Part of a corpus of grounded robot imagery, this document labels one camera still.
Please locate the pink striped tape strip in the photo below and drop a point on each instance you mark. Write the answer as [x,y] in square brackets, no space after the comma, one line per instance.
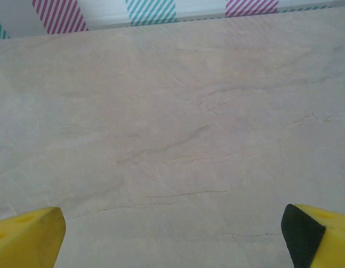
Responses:
[59,15]
[250,7]

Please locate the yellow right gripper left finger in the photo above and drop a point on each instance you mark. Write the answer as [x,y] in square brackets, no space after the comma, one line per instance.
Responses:
[24,240]

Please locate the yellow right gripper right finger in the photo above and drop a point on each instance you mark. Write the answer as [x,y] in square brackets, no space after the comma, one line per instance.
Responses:
[323,240]

